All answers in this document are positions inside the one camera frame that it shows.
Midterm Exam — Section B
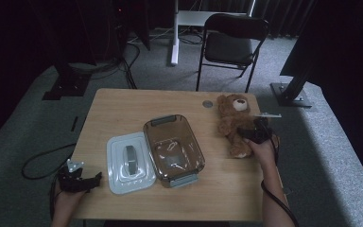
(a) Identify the black folding chair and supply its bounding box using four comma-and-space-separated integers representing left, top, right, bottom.
195, 12, 270, 94

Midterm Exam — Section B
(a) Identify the person's left hand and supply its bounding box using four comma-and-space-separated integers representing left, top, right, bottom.
53, 188, 88, 216

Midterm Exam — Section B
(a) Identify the person's right hand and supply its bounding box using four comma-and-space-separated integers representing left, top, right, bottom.
248, 134, 281, 171

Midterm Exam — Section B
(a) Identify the bundle of black floor cables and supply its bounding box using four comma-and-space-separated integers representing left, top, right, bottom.
69, 39, 141, 90

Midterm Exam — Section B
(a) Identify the translucent brown storage box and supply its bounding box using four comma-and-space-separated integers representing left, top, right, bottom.
142, 113, 207, 189

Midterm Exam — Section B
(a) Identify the black stand with flat base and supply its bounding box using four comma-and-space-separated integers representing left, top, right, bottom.
42, 58, 93, 101

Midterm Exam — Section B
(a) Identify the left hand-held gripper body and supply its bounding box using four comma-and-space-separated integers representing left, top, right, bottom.
58, 158, 88, 194

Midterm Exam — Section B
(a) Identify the brown teddy bear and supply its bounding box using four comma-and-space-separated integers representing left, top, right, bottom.
216, 93, 261, 160

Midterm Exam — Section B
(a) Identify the white storage box lid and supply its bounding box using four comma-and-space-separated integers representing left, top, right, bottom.
106, 131, 158, 196

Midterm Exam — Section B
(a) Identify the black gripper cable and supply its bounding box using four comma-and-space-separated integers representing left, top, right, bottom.
48, 171, 64, 220
260, 121, 301, 227

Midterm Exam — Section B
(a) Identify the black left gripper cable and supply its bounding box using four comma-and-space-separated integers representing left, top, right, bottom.
48, 171, 64, 220

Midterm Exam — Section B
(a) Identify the black stand with bolted base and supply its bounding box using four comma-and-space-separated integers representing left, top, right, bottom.
269, 61, 314, 109

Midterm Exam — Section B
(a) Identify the black looped floor cable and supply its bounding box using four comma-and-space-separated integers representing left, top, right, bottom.
21, 143, 78, 181

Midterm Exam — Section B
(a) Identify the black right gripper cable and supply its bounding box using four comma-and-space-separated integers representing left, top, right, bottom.
260, 121, 301, 227

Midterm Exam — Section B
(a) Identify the dark pleated curtain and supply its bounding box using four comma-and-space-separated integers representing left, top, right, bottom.
252, 0, 317, 40

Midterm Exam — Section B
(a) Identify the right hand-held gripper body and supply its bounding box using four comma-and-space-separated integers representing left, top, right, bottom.
250, 112, 283, 146

